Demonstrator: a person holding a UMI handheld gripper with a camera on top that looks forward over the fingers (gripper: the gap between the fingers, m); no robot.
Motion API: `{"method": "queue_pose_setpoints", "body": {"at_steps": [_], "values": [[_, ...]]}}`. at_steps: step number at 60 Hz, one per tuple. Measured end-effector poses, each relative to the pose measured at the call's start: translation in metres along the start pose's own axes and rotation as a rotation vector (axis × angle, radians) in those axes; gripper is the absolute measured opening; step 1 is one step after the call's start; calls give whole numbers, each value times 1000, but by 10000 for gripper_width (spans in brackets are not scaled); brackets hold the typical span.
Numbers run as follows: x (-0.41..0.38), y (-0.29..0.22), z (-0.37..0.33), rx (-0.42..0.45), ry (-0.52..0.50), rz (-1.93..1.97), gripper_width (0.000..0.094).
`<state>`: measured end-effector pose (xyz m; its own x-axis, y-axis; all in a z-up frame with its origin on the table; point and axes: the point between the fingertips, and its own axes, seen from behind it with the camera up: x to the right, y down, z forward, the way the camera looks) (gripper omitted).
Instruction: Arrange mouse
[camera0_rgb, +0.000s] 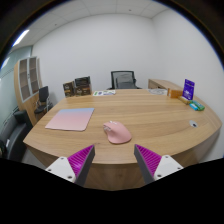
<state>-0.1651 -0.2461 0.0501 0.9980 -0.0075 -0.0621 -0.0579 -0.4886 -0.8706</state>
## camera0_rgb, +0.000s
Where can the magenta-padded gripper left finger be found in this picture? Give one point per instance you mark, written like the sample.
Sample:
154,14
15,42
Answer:
80,160

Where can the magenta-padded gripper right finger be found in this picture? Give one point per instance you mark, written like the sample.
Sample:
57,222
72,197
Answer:
150,160

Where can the pink computer mouse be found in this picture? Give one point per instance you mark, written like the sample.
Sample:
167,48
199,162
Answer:
118,133

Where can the pink and blue mouse pad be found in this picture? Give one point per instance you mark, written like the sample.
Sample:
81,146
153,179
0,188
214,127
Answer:
70,119

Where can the cyan small box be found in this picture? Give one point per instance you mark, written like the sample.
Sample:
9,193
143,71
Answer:
193,106

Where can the round white paper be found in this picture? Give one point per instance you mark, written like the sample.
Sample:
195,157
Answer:
157,91

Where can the small beige box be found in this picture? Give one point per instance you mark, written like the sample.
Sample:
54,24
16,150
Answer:
184,100

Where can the black sofa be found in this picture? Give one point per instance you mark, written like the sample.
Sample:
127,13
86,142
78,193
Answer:
15,133

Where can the orange box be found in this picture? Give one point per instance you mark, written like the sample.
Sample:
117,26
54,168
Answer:
175,93

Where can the white printed paper sheet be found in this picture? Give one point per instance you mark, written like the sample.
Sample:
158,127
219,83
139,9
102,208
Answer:
104,92

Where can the tall brown cardboard box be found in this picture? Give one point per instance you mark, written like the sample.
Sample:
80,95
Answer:
68,89

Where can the green small box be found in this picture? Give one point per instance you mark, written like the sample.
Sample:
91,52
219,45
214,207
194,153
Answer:
200,105

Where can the black visitor chair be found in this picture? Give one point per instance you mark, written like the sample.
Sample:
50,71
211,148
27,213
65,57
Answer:
43,95

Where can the wooden side desk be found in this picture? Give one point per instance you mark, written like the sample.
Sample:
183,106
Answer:
160,83

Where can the black flat box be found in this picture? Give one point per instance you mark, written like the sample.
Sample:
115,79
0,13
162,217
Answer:
82,81

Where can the purple standing sign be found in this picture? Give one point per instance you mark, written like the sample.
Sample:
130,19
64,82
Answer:
188,89

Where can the wooden shelf unit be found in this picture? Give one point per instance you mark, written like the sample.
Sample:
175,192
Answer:
23,100

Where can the black mesh office chair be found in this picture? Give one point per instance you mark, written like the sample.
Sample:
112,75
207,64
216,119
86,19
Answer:
124,80

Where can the ceiling light panels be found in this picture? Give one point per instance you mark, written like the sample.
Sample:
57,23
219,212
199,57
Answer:
20,37

